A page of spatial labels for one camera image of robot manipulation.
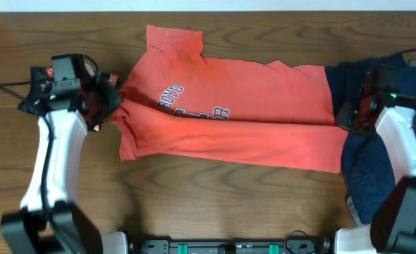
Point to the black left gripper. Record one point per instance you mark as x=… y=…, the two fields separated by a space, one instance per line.
x=113 y=101

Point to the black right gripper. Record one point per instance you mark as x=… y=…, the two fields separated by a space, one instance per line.
x=343 y=118

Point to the navy blue garment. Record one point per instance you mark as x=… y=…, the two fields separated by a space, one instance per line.
x=365 y=163

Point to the orange t-shirt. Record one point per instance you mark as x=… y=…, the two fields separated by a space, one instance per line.
x=175 y=101

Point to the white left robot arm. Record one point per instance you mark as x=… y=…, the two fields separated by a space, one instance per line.
x=49 y=219

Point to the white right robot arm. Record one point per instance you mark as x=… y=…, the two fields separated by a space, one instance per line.
x=384 y=111

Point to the black printed folded shirt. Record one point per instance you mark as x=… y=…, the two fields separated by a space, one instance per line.
x=38 y=100

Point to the grey cloth under garment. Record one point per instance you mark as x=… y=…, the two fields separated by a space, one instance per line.
x=353 y=212

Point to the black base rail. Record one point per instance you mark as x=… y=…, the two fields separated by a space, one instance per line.
x=297 y=245

